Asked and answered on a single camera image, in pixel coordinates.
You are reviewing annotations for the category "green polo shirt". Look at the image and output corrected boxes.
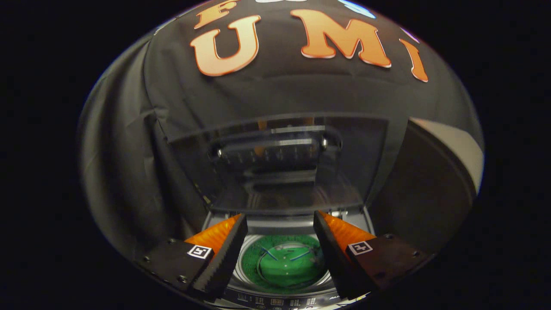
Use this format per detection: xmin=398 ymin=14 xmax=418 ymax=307
xmin=241 ymin=235 xmax=326 ymax=290

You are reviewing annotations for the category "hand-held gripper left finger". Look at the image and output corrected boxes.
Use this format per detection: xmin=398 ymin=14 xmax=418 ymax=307
xmin=136 ymin=214 xmax=249 ymax=301

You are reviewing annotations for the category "black backdrop cloth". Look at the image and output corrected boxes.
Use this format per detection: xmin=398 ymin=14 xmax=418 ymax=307
xmin=77 ymin=0 xmax=485 ymax=263

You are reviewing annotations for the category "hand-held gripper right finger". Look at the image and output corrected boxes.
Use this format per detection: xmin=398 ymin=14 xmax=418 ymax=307
xmin=313 ymin=211 xmax=431 ymax=300

